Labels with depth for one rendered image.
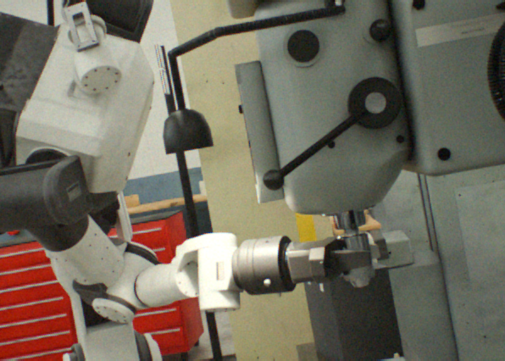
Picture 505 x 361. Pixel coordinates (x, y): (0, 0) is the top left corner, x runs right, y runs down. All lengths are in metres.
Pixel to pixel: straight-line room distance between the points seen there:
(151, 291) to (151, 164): 8.89
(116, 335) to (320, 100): 0.79
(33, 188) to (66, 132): 0.12
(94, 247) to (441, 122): 0.62
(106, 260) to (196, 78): 1.59
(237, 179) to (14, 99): 1.65
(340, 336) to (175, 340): 4.33
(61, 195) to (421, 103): 0.56
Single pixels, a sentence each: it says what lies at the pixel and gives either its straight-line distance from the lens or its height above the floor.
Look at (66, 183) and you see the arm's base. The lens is 1.35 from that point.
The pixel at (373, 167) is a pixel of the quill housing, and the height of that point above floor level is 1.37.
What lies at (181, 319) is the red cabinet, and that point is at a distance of 5.88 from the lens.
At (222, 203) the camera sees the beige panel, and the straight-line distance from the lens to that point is 3.00.
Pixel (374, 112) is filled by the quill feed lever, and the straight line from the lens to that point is 1.15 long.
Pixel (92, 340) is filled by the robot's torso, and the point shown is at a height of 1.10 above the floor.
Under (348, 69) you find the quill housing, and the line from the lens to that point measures 1.19.
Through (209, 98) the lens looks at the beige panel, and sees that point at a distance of 3.00.
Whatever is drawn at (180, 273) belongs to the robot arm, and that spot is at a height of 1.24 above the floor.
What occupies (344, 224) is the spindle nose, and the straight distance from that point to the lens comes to 1.26.
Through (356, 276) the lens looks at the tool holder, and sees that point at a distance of 1.28.
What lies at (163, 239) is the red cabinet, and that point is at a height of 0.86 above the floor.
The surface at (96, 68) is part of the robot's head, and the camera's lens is 1.35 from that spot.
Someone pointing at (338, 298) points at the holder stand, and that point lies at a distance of 1.61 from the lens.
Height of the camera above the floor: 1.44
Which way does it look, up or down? 3 degrees down
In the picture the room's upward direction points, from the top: 10 degrees counter-clockwise
